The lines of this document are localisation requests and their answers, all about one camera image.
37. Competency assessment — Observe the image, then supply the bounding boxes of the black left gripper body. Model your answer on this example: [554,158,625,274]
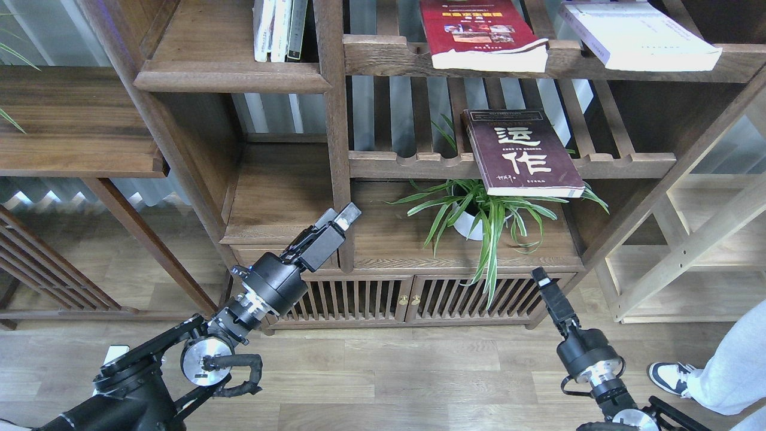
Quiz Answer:
[232,224,345,317]

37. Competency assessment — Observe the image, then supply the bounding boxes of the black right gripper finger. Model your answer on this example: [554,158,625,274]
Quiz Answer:
[531,267,560,295]

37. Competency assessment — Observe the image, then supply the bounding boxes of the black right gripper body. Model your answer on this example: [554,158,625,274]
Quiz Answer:
[545,286,623,384]

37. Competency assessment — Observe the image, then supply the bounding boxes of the maroon book Chinese characters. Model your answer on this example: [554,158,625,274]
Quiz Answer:
[463,110,585,198]

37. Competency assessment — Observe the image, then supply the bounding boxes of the white lavender paperback book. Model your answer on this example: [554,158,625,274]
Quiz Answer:
[559,1,722,72]

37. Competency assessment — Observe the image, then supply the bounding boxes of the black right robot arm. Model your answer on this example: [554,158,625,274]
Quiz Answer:
[531,267,707,430]

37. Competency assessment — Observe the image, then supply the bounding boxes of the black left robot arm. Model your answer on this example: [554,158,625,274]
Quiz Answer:
[43,204,361,430]

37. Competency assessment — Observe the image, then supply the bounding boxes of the blue white sneaker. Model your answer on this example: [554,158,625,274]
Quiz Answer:
[648,362,697,398]

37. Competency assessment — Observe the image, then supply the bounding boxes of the white plant pot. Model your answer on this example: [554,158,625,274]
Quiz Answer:
[454,204,484,242]

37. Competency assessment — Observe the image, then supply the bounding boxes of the green spider plant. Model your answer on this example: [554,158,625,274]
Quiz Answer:
[385,114,610,309]

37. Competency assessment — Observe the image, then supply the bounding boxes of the dark wooden bookshelf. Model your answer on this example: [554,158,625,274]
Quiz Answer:
[79,1,764,328]

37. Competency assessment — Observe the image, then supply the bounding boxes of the white floor stand leg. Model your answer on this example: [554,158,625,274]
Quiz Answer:
[103,345,130,365]

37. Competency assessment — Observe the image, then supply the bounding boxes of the white upright book middle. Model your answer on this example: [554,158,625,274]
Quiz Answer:
[270,0,293,63]

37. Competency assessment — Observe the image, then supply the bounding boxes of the white upright book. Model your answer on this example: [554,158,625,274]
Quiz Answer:
[270,0,293,63]
[253,0,276,62]

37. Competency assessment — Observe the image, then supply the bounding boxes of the dark green upright book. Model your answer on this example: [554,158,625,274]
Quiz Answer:
[285,0,308,62]

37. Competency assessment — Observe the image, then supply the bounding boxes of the white upright book left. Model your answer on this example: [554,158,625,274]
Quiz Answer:
[253,0,276,62]

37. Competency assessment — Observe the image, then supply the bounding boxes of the red paperback book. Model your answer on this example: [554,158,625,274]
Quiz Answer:
[420,1,548,73]

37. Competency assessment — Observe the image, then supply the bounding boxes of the green leaf at left edge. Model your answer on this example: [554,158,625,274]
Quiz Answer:
[1,42,45,135]

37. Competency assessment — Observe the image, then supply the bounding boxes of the light wooden shelf frame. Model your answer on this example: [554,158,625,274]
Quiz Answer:
[594,90,766,324]

